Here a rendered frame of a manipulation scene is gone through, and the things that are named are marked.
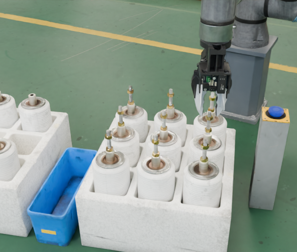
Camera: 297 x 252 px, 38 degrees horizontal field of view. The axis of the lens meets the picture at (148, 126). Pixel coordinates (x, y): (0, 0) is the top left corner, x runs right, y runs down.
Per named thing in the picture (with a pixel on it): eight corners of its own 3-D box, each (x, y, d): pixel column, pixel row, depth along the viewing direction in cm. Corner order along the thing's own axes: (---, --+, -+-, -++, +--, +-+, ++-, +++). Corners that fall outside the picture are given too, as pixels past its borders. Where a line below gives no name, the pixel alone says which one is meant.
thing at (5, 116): (2, 137, 151) (-8, 91, 141) (28, 140, 149) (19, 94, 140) (-11, 153, 143) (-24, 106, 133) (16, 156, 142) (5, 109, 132)
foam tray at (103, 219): (117, 160, 150) (114, 116, 141) (230, 173, 144) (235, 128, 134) (81, 246, 118) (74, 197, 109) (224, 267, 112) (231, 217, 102)
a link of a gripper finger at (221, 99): (217, 125, 107) (215, 93, 102) (215, 113, 112) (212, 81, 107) (230, 124, 106) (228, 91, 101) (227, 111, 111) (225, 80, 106)
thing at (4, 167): (2, 184, 130) (-11, 135, 120) (31, 188, 128) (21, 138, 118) (-14, 206, 122) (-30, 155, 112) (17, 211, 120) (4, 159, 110)
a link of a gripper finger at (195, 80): (188, 97, 108) (195, 65, 103) (188, 94, 109) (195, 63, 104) (207, 100, 108) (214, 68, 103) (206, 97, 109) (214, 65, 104)
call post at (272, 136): (248, 192, 136) (261, 107, 119) (271, 194, 135) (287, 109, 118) (248, 207, 130) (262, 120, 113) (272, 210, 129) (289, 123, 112)
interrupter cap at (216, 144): (206, 155, 111) (206, 153, 111) (187, 142, 116) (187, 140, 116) (227, 145, 115) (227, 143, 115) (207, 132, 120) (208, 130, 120)
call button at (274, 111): (267, 111, 117) (268, 104, 116) (282, 112, 117) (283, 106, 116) (267, 118, 114) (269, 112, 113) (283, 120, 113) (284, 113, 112)
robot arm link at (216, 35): (199, 15, 99) (234, 15, 99) (198, 34, 101) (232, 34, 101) (201, 26, 93) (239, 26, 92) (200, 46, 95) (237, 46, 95)
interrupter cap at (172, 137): (143, 138, 118) (143, 136, 117) (164, 128, 122) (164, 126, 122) (163, 150, 113) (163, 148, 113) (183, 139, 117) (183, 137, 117)
